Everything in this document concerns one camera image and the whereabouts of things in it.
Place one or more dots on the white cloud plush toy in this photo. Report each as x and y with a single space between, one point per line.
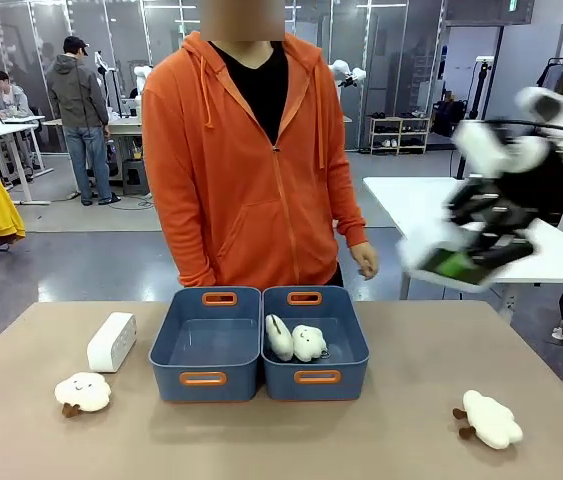
279 340

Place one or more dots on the wooden background desk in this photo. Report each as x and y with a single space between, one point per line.
123 127

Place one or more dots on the person's left hand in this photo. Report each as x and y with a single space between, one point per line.
365 257

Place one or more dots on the person's left forearm orange sleeve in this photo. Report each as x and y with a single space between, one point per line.
351 210

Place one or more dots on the grey step stool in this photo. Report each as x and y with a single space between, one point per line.
135 177

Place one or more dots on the large white table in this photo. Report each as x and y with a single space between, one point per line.
411 200

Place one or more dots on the wooden shoe rack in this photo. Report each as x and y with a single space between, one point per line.
400 134

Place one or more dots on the white cloud plush brown feet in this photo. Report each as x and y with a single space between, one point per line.
83 391
493 420

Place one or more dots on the light stand tripod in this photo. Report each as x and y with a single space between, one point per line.
483 85

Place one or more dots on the black backpack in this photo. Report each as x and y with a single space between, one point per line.
448 119

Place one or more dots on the white cloud plush with keyring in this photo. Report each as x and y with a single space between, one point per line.
308 342

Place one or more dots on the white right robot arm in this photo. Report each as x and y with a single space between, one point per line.
486 145

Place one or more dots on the person in orange hoodie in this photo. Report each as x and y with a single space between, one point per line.
241 190

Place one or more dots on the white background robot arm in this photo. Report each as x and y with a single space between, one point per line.
348 72

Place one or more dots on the person's right forearm orange sleeve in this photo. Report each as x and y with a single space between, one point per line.
186 240

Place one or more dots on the seated person in grey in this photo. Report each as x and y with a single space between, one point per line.
11 100

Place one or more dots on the standing man in grey hoodie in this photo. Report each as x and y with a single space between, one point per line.
78 110

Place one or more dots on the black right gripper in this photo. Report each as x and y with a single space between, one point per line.
498 210

